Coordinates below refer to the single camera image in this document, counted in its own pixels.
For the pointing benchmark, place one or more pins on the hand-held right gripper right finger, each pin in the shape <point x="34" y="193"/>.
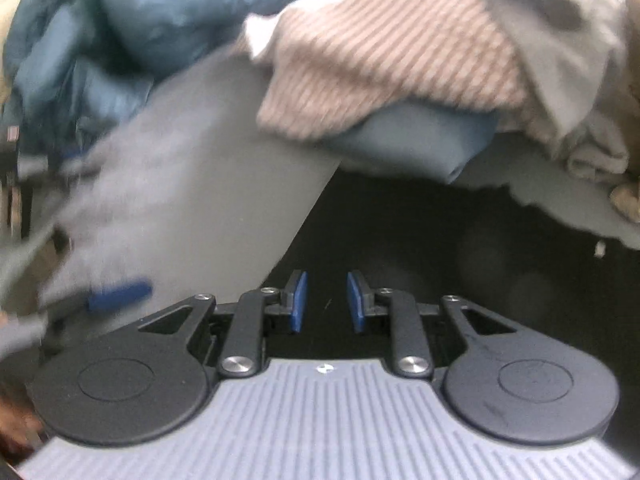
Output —
<point x="356" y="300"/>

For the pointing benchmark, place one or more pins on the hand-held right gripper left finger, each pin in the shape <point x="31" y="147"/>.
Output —
<point x="298" y="300"/>

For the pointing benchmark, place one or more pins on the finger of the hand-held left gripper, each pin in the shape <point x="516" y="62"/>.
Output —
<point x="120" y="292"/>
<point x="65" y="165"/>

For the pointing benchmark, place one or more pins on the black printed t-shirt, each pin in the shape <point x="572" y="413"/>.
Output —
<point x="425" y="240"/>

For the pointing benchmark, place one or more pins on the teal duvet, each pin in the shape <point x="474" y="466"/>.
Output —
<point x="125" y="10"/>

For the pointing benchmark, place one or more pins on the grey-blue folded garment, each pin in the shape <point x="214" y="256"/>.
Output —
<point x="425" y="140"/>

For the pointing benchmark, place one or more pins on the pink houndstooth sweater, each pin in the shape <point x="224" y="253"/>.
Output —
<point x="380" y="50"/>

